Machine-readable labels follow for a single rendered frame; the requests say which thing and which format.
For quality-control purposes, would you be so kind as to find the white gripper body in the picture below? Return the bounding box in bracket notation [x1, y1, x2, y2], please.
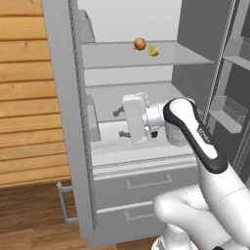
[121, 92, 151, 146]

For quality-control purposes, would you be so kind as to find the grey fridge door bin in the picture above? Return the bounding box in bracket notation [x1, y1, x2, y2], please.
[77, 9, 97, 44]
[223, 34, 250, 72]
[85, 93, 103, 143]
[208, 95, 250, 135]

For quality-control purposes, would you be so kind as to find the glass fridge shelf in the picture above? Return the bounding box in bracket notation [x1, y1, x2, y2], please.
[81, 40, 216, 70]

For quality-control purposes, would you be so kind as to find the yellow lemon wedge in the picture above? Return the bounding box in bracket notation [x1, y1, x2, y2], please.
[147, 45, 160, 58]

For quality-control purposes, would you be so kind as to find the grey fridge body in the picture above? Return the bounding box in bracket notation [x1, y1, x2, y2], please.
[76, 0, 236, 248]

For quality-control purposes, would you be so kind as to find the grey fridge door with shelves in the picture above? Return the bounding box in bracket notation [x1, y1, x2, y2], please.
[204, 0, 250, 179]

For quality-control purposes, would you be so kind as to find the large grey freezer drawer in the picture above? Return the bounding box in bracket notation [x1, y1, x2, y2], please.
[92, 161, 200, 211]

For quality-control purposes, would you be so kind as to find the brown onion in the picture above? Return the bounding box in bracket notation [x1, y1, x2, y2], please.
[132, 37, 147, 52]

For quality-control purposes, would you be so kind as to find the small grey freezer drawer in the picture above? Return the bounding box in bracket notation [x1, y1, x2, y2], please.
[95, 198, 168, 246]

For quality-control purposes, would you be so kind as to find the grey recessed drawer handle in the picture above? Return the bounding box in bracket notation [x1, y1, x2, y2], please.
[124, 209, 156, 223]
[125, 172, 174, 190]

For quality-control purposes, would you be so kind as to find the grey fridge door with handle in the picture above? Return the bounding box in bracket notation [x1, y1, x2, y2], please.
[41, 0, 99, 249]

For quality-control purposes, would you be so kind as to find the grey fridge door handle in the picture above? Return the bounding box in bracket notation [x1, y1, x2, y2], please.
[56, 181, 79, 225]

